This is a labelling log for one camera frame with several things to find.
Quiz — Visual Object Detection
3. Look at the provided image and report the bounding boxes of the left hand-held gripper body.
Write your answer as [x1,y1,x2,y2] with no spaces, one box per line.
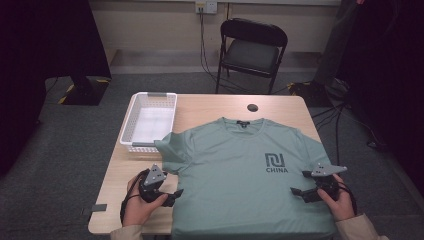
[137,163,168,204]

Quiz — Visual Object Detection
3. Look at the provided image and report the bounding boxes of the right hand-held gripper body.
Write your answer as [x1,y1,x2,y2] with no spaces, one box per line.
[311,162,348,201]

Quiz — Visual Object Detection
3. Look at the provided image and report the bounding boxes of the green t-shirt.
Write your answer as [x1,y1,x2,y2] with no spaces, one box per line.
[153,116,338,240]

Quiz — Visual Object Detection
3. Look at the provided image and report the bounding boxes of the person's right hand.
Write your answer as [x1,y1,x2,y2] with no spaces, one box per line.
[316,174,356,223]

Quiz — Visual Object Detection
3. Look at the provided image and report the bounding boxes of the person's left hand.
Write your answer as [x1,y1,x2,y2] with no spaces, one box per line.
[121,174,170,229]

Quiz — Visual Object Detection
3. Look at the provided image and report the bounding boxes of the grey tape strip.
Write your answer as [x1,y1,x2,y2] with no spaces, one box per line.
[81,203,108,216]

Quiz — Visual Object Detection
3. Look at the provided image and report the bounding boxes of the white plastic basket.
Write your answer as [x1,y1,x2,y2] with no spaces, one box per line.
[119,91,178,154]

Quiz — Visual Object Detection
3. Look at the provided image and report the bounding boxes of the black yellow-striped stand base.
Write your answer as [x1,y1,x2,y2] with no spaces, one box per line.
[58,75,112,107]
[287,80,334,108]

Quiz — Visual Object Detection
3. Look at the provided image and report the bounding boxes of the black curtain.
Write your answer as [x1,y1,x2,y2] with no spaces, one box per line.
[336,0,424,198]
[0,0,113,174]

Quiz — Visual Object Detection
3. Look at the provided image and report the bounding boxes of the black folding chair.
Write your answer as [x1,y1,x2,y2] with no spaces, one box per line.
[214,17,289,95]

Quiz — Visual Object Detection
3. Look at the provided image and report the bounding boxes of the grey leaning panel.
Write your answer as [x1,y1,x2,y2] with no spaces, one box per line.
[313,0,359,86]

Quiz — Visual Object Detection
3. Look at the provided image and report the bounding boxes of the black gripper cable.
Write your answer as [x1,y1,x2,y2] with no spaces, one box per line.
[338,181,359,216]
[119,168,151,225]

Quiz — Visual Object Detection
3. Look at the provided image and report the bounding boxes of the black floor cables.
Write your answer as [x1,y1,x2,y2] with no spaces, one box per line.
[309,99,388,168]

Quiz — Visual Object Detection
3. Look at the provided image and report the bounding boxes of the white wall outlet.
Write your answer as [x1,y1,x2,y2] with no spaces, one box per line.
[194,0,218,15]

